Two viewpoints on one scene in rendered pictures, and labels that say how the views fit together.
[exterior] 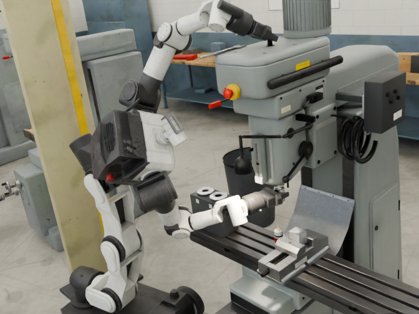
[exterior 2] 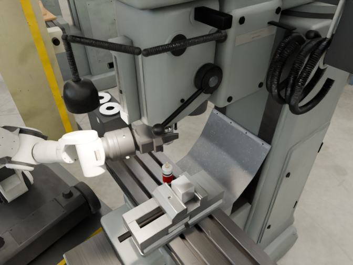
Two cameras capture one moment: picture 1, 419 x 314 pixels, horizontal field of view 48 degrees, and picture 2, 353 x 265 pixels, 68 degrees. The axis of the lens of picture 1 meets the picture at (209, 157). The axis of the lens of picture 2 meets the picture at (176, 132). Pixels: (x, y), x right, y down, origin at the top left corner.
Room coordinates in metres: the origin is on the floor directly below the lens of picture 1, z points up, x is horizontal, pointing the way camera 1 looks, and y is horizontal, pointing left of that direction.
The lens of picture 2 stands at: (1.26, -0.37, 1.75)
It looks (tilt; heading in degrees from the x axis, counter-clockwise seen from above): 40 degrees down; 4
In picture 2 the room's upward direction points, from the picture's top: straight up
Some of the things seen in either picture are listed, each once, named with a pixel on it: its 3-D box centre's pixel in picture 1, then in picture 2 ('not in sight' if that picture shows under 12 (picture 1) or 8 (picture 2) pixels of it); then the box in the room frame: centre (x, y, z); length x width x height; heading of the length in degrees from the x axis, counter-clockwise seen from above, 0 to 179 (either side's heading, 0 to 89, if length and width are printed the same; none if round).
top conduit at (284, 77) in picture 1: (307, 71); not in sight; (1.79, -0.41, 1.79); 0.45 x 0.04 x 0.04; 131
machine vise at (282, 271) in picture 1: (293, 250); (175, 204); (1.79, -0.32, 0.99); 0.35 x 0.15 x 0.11; 130
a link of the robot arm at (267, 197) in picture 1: (262, 200); (137, 140); (1.84, -0.21, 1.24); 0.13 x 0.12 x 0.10; 28
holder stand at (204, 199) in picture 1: (214, 210); (108, 121); (2.18, 0.01, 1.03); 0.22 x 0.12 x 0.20; 40
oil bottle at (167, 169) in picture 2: (278, 235); (167, 172); (1.94, -0.28, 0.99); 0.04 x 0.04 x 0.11
